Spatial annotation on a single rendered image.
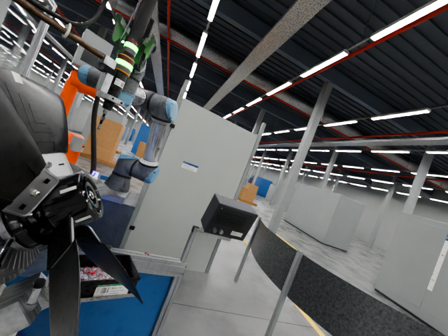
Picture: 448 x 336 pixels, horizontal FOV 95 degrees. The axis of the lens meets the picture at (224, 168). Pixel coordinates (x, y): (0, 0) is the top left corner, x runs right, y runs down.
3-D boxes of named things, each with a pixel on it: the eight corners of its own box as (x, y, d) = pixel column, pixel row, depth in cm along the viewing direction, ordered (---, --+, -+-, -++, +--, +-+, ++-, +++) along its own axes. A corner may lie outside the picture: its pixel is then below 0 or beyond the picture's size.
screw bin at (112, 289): (67, 302, 66) (75, 282, 66) (67, 271, 79) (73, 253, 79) (134, 295, 80) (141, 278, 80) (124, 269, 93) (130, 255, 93)
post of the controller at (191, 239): (181, 262, 108) (195, 227, 108) (180, 259, 111) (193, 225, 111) (186, 263, 109) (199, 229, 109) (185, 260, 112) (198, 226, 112)
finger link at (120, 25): (110, 31, 50) (126, 52, 60) (119, 9, 51) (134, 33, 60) (98, 26, 50) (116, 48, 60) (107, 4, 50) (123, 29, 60)
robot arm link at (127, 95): (108, 100, 84) (119, 75, 84) (133, 110, 84) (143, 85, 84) (96, 93, 76) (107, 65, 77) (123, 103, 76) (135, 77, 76)
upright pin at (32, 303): (21, 310, 44) (33, 282, 44) (26, 303, 46) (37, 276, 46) (33, 311, 45) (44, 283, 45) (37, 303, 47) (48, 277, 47)
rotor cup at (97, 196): (33, 261, 40) (103, 231, 45) (-8, 195, 37) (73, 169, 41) (59, 230, 54) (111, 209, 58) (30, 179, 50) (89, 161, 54)
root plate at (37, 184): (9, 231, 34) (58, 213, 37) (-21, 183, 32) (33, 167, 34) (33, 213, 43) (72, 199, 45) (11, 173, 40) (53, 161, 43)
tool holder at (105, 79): (95, 92, 49) (111, 55, 49) (82, 89, 53) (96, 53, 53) (128, 109, 57) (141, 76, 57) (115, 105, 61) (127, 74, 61)
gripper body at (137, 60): (141, 67, 62) (141, 77, 73) (152, 41, 62) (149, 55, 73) (114, 53, 59) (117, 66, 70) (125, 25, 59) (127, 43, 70)
